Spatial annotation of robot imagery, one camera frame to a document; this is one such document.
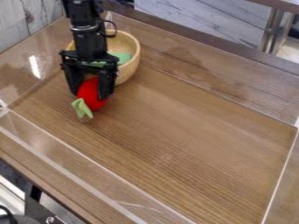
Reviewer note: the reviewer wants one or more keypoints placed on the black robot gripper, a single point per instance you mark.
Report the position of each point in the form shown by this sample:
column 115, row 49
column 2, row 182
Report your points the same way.
column 91, row 58

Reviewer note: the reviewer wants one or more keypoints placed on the red felt fruit green leaf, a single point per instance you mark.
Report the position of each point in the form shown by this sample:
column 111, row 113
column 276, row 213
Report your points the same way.
column 89, row 102

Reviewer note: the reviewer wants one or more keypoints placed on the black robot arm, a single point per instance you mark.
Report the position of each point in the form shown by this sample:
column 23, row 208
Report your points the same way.
column 83, row 12

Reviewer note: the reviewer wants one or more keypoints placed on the green rectangular block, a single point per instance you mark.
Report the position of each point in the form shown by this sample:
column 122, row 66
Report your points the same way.
column 123, row 57

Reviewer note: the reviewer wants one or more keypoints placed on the wooden bowl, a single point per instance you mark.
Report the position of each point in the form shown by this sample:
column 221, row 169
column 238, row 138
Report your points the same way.
column 125, row 42

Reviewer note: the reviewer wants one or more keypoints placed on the metal table leg background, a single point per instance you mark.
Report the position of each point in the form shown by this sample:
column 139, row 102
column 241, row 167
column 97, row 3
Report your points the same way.
column 277, row 30

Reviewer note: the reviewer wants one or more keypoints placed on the clear acrylic tray wall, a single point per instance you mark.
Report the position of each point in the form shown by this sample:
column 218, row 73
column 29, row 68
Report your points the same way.
column 186, row 149

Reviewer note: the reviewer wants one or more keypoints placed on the black metal table frame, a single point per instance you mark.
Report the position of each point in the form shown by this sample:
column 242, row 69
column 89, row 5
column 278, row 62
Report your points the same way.
column 45, row 209

